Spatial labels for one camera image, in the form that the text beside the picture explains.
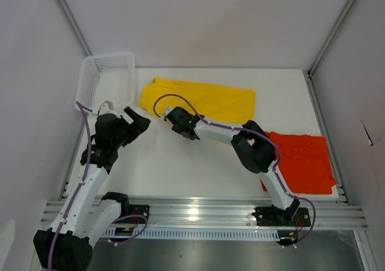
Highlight yellow shorts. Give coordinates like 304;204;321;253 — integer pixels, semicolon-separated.
139;78;256;125

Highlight orange shorts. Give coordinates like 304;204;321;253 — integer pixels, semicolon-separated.
267;132;337;195

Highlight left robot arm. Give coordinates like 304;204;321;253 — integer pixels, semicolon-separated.
33;107;150;270

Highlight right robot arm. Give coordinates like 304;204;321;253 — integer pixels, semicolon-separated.
164;107;300;225

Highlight white plastic basket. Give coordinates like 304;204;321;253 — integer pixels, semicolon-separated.
75;52;136;114

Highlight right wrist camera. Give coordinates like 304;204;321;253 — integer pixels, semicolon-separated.
163;106;174;121

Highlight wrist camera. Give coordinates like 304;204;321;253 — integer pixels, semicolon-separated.
163;106;174;121
97;100;116;116

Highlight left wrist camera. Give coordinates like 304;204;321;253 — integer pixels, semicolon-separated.
97;100;116;116

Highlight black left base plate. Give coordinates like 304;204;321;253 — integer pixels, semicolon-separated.
114;204;150;225

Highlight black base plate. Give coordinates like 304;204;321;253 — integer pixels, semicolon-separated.
251;206;312;227
114;204;150;225

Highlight slotted cable duct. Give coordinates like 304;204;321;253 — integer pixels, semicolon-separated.
101;227;295;242

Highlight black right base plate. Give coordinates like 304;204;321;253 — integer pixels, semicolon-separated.
251;206;312;227

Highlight left aluminium frame post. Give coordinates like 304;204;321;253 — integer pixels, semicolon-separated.
54;0;92;57

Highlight aluminium frame post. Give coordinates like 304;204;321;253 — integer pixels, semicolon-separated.
307;0;359;78
54;0;92;57

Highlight right aluminium frame post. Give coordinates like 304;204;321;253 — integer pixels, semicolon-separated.
307;0;359;78

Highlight aluminium mounting rail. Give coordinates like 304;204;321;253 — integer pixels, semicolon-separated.
40;196;369;230

